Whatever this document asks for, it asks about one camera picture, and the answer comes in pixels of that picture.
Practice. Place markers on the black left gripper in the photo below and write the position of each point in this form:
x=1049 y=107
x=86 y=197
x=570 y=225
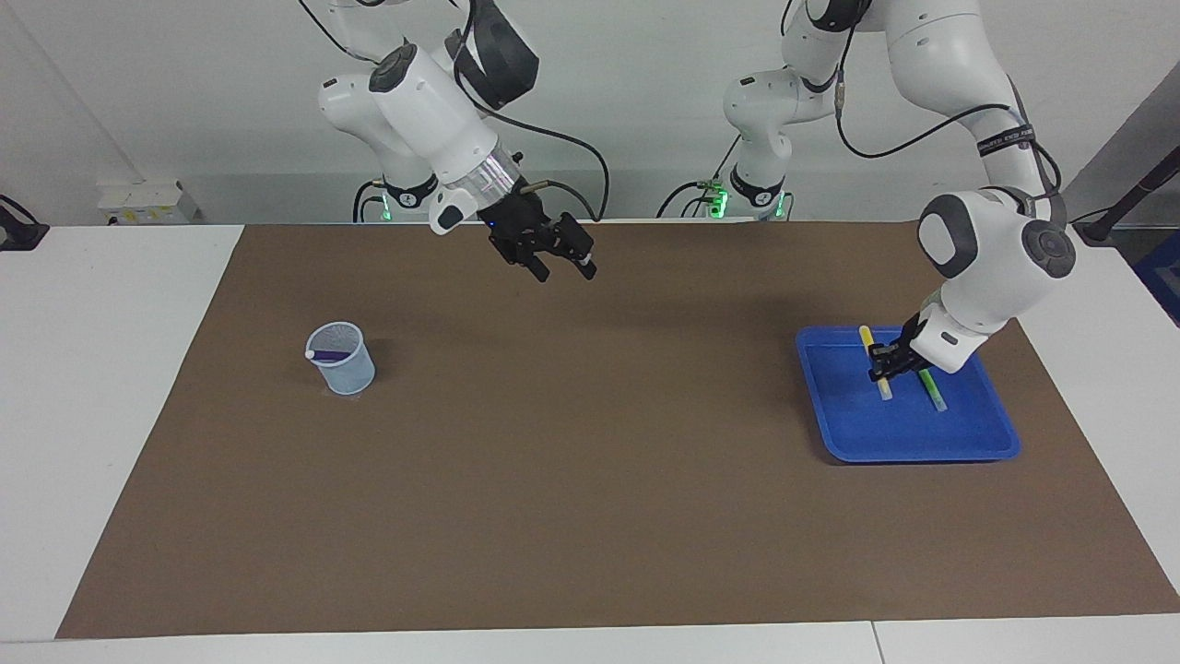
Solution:
x=911 y=337

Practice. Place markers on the brown table mat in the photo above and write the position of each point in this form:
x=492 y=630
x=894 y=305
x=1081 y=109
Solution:
x=590 y=480

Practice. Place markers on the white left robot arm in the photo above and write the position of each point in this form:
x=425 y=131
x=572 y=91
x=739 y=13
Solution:
x=940 y=55

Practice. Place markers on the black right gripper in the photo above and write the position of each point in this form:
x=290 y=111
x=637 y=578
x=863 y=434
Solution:
x=516 y=221

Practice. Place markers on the purple pen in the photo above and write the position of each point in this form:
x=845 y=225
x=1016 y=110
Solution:
x=334 y=355

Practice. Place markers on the blue plastic tray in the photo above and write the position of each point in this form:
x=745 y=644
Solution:
x=848 y=415

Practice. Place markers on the white wall socket box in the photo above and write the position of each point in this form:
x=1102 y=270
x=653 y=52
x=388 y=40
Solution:
x=147 y=201

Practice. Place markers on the light blue mesh cup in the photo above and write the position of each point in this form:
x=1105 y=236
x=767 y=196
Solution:
x=346 y=378

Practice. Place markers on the black slanted stand pole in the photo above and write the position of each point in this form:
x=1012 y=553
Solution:
x=1129 y=198

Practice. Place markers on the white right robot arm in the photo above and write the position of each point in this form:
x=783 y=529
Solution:
x=433 y=111

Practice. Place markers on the blue box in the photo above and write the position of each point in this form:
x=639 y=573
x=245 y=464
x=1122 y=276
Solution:
x=1163 y=277

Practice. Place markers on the green pen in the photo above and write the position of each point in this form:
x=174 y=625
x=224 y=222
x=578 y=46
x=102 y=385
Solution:
x=933 y=392

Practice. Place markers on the yellow pen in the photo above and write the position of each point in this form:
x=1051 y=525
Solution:
x=867 y=334

